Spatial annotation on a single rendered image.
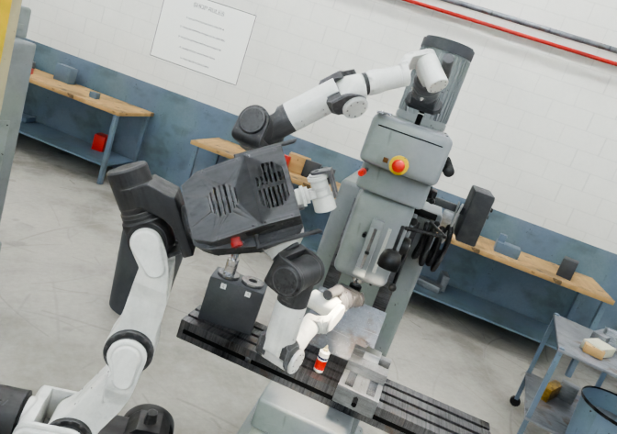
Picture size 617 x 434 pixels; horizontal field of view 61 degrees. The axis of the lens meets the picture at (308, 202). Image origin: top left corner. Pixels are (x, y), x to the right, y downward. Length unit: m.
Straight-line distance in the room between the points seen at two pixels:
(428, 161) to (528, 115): 4.53
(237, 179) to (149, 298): 0.45
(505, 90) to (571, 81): 0.65
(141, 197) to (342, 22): 5.00
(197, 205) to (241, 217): 0.13
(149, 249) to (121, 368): 0.37
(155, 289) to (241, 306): 0.62
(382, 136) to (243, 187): 0.52
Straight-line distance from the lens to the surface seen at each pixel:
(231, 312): 2.13
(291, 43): 6.37
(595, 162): 6.32
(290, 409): 1.99
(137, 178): 1.49
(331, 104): 1.53
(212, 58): 6.68
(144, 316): 1.63
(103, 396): 1.79
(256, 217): 1.34
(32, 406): 1.91
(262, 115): 1.52
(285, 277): 1.42
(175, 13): 6.95
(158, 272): 1.53
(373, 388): 2.00
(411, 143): 1.67
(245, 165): 1.38
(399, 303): 2.40
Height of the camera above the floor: 1.93
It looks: 13 degrees down
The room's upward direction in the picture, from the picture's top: 19 degrees clockwise
